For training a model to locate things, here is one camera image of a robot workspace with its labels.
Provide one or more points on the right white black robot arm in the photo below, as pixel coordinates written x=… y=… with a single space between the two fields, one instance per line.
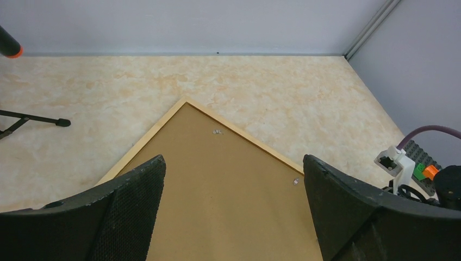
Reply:
x=447 y=187

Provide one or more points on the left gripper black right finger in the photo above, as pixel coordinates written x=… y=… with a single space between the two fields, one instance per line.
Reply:
x=354 y=220

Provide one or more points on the green small brick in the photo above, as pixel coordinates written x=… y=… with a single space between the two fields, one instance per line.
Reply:
x=418 y=172

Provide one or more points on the dark grey mat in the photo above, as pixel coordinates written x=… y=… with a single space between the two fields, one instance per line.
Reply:
x=418 y=155

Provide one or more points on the brown cardboard backing board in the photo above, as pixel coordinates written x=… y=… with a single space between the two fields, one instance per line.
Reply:
x=225 y=199

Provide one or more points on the wooden picture frame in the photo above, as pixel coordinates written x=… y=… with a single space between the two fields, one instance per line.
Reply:
x=144 y=140

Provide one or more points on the orange small object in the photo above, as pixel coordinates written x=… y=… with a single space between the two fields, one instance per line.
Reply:
x=430 y=172

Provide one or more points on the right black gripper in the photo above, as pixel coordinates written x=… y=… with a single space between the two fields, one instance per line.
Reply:
x=411 y=194

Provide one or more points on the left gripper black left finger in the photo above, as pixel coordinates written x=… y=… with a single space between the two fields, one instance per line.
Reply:
x=112 y=221

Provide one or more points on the black microphone on tripod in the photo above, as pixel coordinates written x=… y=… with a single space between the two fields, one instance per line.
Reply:
x=11 y=48

